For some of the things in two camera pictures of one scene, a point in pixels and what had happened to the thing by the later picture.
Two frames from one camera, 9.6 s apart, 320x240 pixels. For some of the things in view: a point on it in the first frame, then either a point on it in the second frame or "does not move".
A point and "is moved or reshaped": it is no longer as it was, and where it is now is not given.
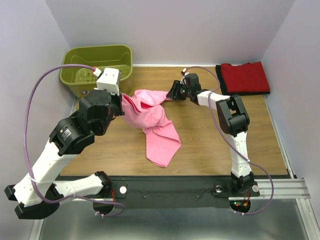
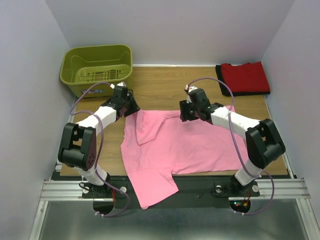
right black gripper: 178,90 → 185,114
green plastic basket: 80,81 does not move
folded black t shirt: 219,75 does not move
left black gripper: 119,104 → 132,107
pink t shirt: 142,109 is moved or reshaped
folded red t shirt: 248,77 does not move
